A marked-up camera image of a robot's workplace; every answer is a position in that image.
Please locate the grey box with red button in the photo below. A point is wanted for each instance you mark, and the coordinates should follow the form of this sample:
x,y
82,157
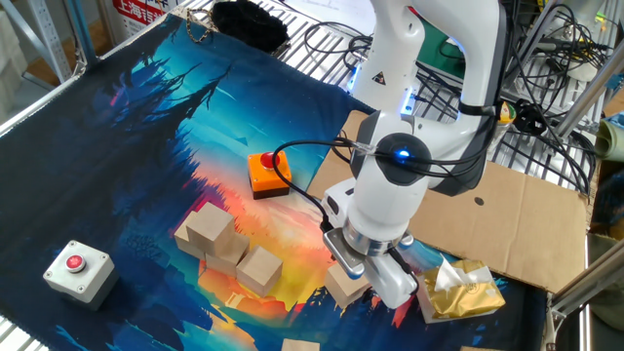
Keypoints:
x,y
83,278

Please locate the glass jar with yellow lid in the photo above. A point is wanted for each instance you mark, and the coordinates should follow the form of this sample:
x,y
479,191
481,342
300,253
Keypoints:
x,y
507,113

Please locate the colourful forest print mat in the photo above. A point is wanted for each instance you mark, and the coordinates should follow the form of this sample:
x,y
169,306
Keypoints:
x,y
58,195

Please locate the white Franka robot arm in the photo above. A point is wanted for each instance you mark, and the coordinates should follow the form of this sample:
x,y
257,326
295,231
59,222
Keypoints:
x,y
385,205

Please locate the grey perforated metal upright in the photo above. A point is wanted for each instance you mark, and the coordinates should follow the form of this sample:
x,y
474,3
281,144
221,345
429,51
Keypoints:
x,y
49,39

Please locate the white paper sheet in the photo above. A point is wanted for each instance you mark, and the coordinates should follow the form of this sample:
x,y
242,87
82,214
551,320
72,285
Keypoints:
x,y
336,12

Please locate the slanted aluminium profile post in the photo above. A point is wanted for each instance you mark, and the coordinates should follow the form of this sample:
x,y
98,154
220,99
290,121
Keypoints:
x,y
585,97

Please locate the silver table edge rail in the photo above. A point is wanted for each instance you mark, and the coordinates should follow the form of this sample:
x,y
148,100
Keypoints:
x,y
19,116

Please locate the gold tissue pack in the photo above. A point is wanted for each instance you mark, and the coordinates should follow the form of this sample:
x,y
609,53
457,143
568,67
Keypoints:
x,y
463,297

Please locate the light wooden cube block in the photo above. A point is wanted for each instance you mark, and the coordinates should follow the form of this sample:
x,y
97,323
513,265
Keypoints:
x,y
261,273
341,290
184,244
209,226
300,346
231,258

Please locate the black power plug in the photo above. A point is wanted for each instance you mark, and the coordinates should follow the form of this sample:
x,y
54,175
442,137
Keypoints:
x,y
529,117

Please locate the blue-grey metal post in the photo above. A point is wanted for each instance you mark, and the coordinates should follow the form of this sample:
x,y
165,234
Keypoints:
x,y
80,29

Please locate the green cutting mat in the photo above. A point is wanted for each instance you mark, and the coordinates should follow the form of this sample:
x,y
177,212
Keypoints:
x,y
439,58

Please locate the white box with red print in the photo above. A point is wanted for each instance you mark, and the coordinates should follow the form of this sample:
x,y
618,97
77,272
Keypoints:
x,y
139,12

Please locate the flat brown cardboard sheet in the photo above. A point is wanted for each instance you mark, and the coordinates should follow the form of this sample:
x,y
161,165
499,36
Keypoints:
x,y
512,229

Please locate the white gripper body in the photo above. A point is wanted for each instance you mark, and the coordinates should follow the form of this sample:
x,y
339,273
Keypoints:
x,y
395,285

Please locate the aluminium profile bar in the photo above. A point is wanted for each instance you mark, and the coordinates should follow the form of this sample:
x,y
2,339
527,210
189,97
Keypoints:
x,y
585,285

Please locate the orange emergency stop button box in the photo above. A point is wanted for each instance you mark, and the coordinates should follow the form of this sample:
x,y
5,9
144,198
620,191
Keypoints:
x,y
265,178

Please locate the green rolled sheet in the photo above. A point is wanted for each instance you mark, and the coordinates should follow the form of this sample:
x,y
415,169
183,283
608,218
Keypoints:
x,y
612,141

